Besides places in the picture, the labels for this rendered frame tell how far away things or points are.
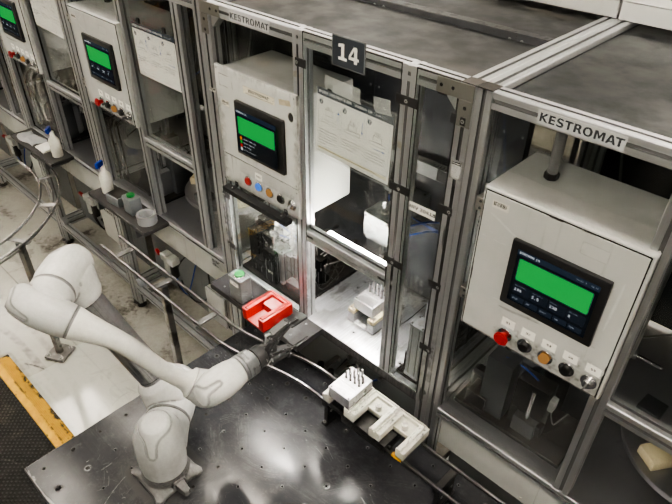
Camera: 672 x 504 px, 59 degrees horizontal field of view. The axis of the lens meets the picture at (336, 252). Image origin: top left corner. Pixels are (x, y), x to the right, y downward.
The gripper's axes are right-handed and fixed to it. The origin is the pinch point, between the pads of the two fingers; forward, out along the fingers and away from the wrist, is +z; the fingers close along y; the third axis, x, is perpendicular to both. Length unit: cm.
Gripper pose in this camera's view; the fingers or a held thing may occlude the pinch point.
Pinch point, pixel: (299, 328)
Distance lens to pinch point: 205.3
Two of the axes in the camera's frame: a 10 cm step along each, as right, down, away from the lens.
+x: -7.2, -4.2, 5.5
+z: 6.9, -4.3, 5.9
